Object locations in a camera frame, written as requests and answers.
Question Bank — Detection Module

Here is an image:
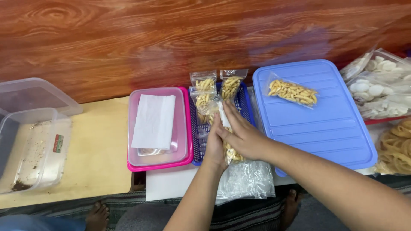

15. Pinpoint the person's foot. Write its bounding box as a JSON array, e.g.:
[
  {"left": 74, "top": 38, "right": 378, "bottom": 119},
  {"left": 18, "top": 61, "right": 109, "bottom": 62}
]
[
  {"left": 280, "top": 189, "right": 303, "bottom": 229},
  {"left": 84, "top": 201, "right": 110, "bottom": 231}
]

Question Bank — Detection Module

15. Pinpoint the person's left foot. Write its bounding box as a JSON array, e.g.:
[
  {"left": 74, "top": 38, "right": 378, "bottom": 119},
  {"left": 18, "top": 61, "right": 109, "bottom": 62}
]
[{"left": 84, "top": 201, "right": 110, "bottom": 231}]

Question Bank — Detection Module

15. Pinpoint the person's grey clothed knee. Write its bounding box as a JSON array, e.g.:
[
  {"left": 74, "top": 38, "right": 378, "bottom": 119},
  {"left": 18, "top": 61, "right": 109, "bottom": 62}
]
[{"left": 115, "top": 204, "right": 182, "bottom": 231}]

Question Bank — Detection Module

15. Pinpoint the white paper tissue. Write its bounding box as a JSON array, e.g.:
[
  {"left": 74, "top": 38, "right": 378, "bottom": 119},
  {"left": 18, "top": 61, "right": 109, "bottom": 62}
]
[{"left": 131, "top": 94, "right": 176, "bottom": 151}]

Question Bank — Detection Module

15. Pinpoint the long clear yellow snack packet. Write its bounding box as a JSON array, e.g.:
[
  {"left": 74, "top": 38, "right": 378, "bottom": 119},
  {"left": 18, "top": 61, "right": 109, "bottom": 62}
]
[{"left": 208, "top": 96, "right": 246, "bottom": 166}]

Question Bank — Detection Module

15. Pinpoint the red tray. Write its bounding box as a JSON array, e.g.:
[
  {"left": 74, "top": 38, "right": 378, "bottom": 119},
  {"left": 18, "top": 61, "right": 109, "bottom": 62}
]
[{"left": 364, "top": 115, "right": 411, "bottom": 126}]

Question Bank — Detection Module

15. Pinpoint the person's right hand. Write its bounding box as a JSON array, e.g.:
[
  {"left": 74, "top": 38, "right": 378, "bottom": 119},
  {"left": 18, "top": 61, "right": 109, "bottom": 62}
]
[{"left": 215, "top": 100, "right": 274, "bottom": 161}]

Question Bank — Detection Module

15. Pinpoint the pink plastic tray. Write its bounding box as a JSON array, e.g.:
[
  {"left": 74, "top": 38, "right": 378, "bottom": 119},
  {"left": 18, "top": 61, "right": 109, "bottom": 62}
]
[{"left": 127, "top": 86, "right": 194, "bottom": 172}]

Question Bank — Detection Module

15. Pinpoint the bag of yellow ring snacks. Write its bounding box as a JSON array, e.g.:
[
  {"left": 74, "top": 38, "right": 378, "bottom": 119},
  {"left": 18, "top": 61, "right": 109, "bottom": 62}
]
[{"left": 373, "top": 117, "right": 411, "bottom": 176}]

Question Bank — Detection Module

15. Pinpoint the white flat board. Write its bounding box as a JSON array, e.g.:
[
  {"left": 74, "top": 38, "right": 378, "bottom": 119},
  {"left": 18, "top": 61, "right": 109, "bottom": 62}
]
[{"left": 146, "top": 163, "right": 296, "bottom": 202}]

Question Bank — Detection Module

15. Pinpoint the clear shallow plastic container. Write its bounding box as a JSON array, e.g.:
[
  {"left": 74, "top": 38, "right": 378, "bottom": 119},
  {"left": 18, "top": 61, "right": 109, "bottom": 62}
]
[{"left": 128, "top": 88, "right": 189, "bottom": 167}]

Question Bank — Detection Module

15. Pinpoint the bag of white round crackers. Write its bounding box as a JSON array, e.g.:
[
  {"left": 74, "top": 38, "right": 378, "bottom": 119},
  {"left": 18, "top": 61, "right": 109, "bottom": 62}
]
[
  {"left": 365, "top": 48, "right": 411, "bottom": 81},
  {"left": 346, "top": 71, "right": 411, "bottom": 120}
]

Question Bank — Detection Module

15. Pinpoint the stack of empty clear bags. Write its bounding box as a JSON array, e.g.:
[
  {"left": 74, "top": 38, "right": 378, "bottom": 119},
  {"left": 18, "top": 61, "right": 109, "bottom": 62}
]
[{"left": 215, "top": 158, "right": 276, "bottom": 206}]

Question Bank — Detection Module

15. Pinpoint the person's left hand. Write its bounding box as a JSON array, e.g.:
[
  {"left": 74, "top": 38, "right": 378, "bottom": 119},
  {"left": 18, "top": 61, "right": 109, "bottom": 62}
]
[{"left": 204, "top": 113, "right": 228, "bottom": 170}]

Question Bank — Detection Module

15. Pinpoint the clear plastic box lid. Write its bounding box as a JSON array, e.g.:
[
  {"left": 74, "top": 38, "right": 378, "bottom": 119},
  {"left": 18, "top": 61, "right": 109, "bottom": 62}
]
[{"left": 0, "top": 77, "right": 84, "bottom": 118}]

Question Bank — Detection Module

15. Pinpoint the person's right foot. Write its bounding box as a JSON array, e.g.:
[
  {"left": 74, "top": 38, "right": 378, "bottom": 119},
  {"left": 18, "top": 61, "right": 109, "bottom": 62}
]
[{"left": 280, "top": 189, "right": 303, "bottom": 229}]

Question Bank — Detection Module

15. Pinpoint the blue plastic lid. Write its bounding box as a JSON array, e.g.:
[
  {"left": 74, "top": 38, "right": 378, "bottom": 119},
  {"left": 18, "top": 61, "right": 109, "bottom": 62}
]
[{"left": 252, "top": 59, "right": 379, "bottom": 178}]

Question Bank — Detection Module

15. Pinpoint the clear labelled plastic box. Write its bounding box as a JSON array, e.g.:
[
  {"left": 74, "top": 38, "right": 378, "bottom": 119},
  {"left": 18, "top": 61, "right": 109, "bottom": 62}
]
[{"left": 0, "top": 107, "right": 73, "bottom": 195}]

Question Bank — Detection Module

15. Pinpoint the striped floor mat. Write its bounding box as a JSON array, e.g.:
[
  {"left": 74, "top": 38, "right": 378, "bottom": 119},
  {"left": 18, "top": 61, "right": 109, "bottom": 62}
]
[{"left": 0, "top": 175, "right": 411, "bottom": 231}]

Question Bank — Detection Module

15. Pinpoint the blue plastic mesh basket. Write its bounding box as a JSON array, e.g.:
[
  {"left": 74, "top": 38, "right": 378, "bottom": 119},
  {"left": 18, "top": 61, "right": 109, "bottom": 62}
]
[{"left": 188, "top": 81, "right": 257, "bottom": 167}]

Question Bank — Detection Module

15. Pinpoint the narrow bag of white crackers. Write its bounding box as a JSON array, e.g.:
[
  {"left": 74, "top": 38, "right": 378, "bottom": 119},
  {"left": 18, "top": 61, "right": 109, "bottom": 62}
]
[{"left": 340, "top": 47, "right": 377, "bottom": 82}]

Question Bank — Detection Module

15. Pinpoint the small yellow snack packet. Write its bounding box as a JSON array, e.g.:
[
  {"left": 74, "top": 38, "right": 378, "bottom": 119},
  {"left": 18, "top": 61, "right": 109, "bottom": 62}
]
[
  {"left": 189, "top": 70, "right": 218, "bottom": 92},
  {"left": 220, "top": 69, "right": 249, "bottom": 102},
  {"left": 265, "top": 72, "right": 319, "bottom": 110},
  {"left": 189, "top": 87, "right": 217, "bottom": 116}
]

